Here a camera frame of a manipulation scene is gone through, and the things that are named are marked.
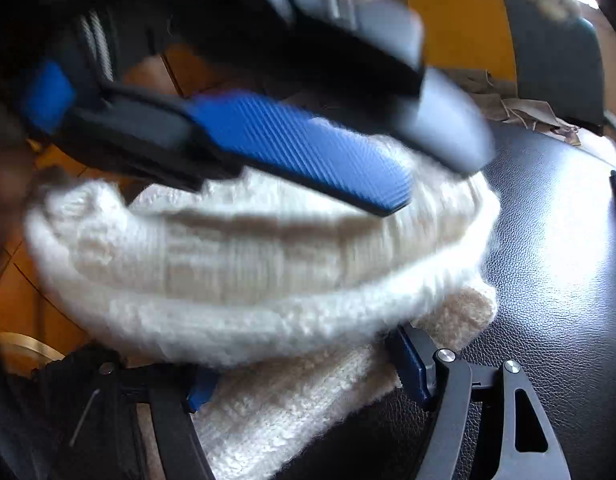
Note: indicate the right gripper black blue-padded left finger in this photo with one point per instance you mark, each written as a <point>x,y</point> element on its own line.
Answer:
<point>100,395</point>

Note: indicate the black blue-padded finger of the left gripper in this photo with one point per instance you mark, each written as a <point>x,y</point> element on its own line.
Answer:
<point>183,143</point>
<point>367,57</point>

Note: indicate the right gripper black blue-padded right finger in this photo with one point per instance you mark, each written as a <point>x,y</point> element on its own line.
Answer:
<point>515,438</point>

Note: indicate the white knitted sweater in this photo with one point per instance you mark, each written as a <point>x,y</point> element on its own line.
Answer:
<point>285,291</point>

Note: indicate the left hand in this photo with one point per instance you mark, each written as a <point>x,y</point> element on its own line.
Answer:
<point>16,172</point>

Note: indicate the grey cloth garment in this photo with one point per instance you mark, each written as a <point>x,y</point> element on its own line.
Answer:
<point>498,101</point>

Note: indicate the grey yellow navy cushion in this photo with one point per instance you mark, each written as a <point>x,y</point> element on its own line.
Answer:
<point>556,62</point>

